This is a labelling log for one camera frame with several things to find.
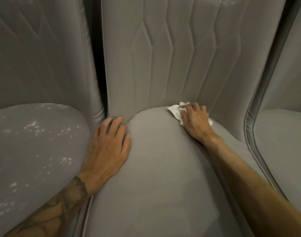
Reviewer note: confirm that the white cleaning cloth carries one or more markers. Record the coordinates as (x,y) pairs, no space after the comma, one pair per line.
(173,109)

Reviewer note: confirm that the person's left forearm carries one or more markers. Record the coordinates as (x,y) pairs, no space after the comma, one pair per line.
(51,212)

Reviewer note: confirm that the person's right forearm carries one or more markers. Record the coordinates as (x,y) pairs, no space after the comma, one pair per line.
(259,192)

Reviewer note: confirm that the person's left hand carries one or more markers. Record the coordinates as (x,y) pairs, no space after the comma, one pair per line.
(106,155)

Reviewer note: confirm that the grey padded chair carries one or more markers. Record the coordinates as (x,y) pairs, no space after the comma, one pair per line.
(153,170)
(36,59)
(281,145)

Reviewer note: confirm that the person's right hand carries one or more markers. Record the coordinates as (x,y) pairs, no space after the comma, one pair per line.
(198,123)

